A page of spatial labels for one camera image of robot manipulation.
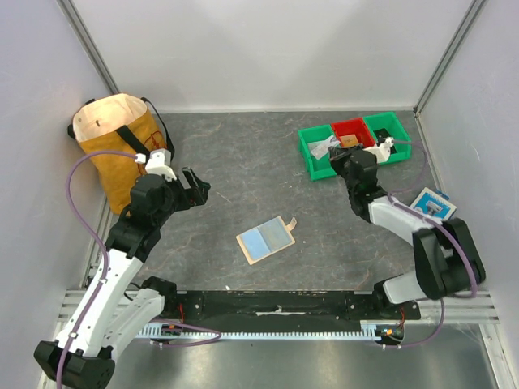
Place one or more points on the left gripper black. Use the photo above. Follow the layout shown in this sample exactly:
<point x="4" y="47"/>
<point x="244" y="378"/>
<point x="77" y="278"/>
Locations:
<point x="195" y="195"/>

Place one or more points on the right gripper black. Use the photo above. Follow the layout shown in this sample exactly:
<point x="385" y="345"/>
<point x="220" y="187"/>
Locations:
<point x="343" y="158"/>

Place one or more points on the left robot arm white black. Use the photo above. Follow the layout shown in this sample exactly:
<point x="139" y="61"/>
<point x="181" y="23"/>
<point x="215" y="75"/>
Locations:
<point x="85" y="351"/>

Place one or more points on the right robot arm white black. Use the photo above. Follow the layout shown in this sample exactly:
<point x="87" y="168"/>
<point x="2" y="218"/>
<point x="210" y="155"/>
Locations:
<point x="446" y="260"/>

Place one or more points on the silver card in bin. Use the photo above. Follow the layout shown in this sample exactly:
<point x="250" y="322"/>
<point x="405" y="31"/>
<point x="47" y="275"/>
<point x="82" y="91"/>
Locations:
<point x="318" y="149"/>

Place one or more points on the orange card in bin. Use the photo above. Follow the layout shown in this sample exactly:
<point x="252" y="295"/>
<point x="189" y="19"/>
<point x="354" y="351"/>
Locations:
<point x="348" y="141"/>

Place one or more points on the black card upper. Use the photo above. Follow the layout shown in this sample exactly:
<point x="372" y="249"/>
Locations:
<point x="381" y="134"/>

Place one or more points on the left green plastic bin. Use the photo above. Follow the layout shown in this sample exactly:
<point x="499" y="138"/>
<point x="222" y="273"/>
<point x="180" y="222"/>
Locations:
<point x="317" y="169"/>

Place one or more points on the green plastic bin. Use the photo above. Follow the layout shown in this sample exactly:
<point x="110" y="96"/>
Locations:
<point x="317" y="169"/>
<point x="388" y="120"/>

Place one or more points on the red plastic bin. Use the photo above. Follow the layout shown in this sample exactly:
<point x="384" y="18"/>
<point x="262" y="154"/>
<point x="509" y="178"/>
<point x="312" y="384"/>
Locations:
<point x="353" y="132"/>

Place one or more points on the right green plastic bin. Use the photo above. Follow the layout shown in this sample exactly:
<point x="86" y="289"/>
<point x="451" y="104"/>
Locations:
<point x="388" y="120"/>

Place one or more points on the yellow paper tote bag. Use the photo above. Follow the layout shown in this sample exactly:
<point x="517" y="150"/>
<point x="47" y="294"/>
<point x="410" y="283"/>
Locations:
<point x="119" y="123"/>

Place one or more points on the blue razor package box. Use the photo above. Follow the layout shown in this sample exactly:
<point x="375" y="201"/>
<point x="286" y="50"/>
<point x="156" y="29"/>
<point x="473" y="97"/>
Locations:
<point x="434" y="203"/>

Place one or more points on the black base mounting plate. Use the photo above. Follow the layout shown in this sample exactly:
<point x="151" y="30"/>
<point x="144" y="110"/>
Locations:
<point x="282" y="310"/>

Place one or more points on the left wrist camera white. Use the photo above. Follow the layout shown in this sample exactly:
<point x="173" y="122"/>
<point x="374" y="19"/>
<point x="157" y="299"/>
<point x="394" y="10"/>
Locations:
<point x="158" y="162"/>

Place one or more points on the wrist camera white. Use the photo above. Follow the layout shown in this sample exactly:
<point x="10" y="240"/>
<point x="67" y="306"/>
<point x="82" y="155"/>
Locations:
<point x="158" y="162"/>
<point x="382" y="151"/>

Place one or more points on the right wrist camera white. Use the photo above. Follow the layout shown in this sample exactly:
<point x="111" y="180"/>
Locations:
<point x="382" y="151"/>

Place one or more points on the slotted cable duct rail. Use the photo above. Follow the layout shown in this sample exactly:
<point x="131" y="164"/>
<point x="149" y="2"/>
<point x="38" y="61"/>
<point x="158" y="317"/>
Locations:
<point x="161" y="331"/>

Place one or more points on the aluminium frame profile rail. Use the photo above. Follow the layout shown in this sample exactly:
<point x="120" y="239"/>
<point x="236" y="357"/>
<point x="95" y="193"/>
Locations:
<point x="479" y="310"/>

